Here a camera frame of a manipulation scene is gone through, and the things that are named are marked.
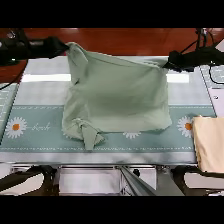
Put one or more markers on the silver frame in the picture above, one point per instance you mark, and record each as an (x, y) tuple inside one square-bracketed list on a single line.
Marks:
[(140, 181)]

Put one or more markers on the pale green shirt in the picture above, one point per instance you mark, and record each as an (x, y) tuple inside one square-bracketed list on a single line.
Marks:
[(116, 96)]

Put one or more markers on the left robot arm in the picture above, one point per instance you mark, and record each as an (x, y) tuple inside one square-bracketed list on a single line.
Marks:
[(20, 48)]

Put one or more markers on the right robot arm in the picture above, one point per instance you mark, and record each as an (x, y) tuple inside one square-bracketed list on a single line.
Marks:
[(200, 57)]

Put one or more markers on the cream garment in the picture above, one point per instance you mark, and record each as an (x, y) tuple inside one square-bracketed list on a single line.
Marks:
[(209, 143)]

